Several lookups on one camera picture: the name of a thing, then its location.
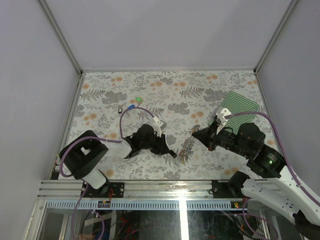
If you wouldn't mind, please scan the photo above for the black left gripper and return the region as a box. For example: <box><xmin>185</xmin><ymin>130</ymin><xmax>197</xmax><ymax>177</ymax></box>
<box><xmin>140</xmin><ymin>132</ymin><xmax>171</xmax><ymax>156</ymax></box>

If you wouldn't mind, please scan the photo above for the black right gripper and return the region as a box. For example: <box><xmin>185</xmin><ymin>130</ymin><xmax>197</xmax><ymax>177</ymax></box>
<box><xmin>191</xmin><ymin>119</ymin><xmax>250</xmax><ymax>157</ymax></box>

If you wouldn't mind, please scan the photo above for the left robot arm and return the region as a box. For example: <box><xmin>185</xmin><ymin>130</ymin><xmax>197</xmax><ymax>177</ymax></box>
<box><xmin>59</xmin><ymin>124</ymin><xmax>177</xmax><ymax>198</ymax></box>

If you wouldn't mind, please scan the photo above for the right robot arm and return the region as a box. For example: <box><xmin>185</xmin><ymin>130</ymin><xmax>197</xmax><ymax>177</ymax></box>
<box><xmin>192</xmin><ymin>123</ymin><xmax>320</xmax><ymax>240</ymax></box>

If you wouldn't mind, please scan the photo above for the green key tag far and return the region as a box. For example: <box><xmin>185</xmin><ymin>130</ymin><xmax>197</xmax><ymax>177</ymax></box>
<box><xmin>135</xmin><ymin>97</ymin><xmax>144</xmax><ymax>104</ymax></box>

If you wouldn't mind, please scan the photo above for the green striped cloth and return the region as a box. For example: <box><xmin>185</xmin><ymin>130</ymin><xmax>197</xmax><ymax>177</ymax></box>
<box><xmin>207</xmin><ymin>91</ymin><xmax>260</xmax><ymax>135</ymax></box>

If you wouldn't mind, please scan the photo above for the floral table mat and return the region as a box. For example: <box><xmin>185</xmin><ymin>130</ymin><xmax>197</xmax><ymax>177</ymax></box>
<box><xmin>67</xmin><ymin>70</ymin><xmax>265</xmax><ymax>180</ymax></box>

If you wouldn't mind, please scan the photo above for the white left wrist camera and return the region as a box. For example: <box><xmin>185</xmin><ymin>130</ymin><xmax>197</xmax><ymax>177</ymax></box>
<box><xmin>151</xmin><ymin>116</ymin><xmax>167</xmax><ymax>137</ymax></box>

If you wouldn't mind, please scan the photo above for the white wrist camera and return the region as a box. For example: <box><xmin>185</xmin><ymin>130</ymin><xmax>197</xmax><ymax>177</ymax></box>
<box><xmin>151</xmin><ymin>116</ymin><xmax>167</xmax><ymax>137</ymax></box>
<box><xmin>213</xmin><ymin>106</ymin><xmax>232</xmax><ymax>134</ymax></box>

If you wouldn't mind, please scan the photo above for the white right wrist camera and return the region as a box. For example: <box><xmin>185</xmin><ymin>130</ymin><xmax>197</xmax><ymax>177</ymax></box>
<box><xmin>213</xmin><ymin>106</ymin><xmax>232</xmax><ymax>134</ymax></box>

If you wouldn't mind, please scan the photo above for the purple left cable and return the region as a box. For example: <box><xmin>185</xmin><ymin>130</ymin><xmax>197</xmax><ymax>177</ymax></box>
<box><xmin>57</xmin><ymin>107</ymin><xmax>156</xmax><ymax>178</ymax></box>

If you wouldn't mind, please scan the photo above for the purple cable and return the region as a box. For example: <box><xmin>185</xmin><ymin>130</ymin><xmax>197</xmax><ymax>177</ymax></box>
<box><xmin>224</xmin><ymin>111</ymin><xmax>320</xmax><ymax>205</ymax></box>
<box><xmin>57</xmin><ymin>107</ymin><xmax>156</xmax><ymax>178</ymax></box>

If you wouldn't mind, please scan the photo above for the aluminium front rail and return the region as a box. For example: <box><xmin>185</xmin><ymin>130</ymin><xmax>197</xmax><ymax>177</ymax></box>
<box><xmin>37</xmin><ymin>180</ymin><xmax>244</xmax><ymax>211</ymax></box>

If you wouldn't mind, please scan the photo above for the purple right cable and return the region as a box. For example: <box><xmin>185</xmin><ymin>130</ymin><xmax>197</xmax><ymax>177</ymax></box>
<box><xmin>224</xmin><ymin>111</ymin><xmax>320</xmax><ymax>205</ymax></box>

